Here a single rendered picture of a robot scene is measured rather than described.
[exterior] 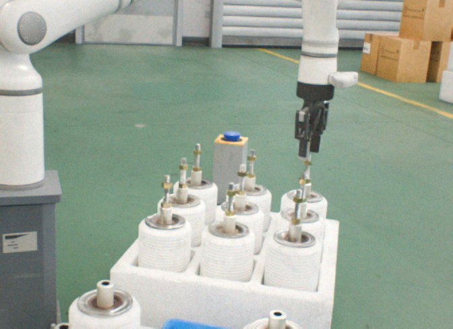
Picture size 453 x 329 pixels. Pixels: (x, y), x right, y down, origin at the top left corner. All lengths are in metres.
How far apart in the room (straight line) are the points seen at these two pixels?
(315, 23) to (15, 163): 0.61
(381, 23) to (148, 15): 2.44
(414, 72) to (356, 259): 3.33
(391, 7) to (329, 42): 5.84
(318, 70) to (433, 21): 3.72
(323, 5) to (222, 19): 5.08
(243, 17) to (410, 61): 2.08
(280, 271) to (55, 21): 0.57
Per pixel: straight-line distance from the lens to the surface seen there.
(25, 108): 1.17
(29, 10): 1.14
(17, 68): 1.19
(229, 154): 1.51
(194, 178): 1.39
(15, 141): 1.18
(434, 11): 4.96
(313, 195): 1.38
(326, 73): 1.28
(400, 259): 1.78
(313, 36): 1.27
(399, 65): 4.87
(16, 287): 1.26
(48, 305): 1.29
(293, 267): 1.12
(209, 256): 1.14
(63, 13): 1.17
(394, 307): 1.53
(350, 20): 6.89
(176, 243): 1.15
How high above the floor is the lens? 0.69
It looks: 16 degrees down
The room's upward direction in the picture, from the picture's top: 3 degrees clockwise
